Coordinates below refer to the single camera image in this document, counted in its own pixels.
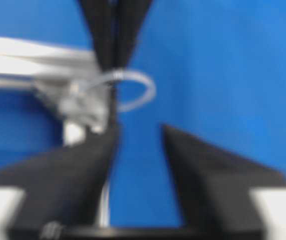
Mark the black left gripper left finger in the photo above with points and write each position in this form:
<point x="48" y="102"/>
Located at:
<point x="58" y="188"/>

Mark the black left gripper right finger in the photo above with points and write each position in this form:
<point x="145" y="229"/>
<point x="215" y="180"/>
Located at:
<point x="212" y="184"/>

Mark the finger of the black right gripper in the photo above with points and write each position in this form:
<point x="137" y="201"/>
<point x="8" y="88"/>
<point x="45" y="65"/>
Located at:
<point x="130" y="15"/>
<point x="101" y="19"/>

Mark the white zip tie loop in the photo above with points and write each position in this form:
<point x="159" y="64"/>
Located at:
<point x="137" y="85"/>

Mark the aluminium extrusion frame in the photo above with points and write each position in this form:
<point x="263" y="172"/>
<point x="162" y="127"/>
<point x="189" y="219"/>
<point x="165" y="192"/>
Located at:
<point x="64" y="79"/>

